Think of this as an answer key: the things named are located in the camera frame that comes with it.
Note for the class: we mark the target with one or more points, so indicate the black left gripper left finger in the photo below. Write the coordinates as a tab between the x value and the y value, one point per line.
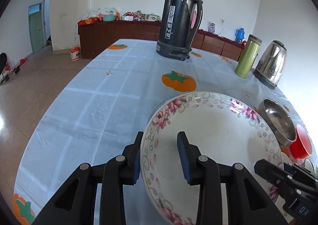
74	201

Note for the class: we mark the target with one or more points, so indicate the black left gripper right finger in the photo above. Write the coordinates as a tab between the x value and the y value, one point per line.
223	188

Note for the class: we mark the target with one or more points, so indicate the red pink plastic bowl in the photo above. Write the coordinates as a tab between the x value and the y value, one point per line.
301	148

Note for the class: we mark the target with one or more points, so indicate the pink floral rim plate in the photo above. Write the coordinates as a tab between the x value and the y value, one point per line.
222	127

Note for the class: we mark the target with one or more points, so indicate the red flower white plate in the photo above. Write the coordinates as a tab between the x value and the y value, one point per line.
286	159

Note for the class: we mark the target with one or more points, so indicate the white enamel bowl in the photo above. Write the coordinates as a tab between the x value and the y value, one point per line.
309	165

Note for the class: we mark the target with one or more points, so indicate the stainless steel bowl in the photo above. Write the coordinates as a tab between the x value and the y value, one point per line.
279	121

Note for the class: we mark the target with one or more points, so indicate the light blue persimmon tablecloth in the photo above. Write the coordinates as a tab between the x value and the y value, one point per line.
104	107

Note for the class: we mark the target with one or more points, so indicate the stainless steel electric kettle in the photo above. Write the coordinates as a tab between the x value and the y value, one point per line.
271	64

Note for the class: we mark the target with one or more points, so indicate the green thermos bottle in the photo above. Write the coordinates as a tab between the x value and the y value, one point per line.
248	56

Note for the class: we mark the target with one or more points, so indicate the white plastic bucket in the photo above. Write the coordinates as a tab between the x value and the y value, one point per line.
75	53

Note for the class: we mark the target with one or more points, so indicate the dark wooden sideboard cabinet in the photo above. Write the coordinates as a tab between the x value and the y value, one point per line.
96	37

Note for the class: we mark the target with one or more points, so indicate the blue kettle on cabinet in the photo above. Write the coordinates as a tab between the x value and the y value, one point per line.
240	33

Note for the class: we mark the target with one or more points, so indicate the large black thermos flask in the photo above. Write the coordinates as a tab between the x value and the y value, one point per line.
179	25

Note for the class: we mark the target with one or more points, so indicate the green door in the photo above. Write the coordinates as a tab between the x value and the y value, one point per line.
36	27

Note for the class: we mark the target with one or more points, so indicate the teal basin on cabinet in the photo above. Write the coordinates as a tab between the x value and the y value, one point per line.
109	18

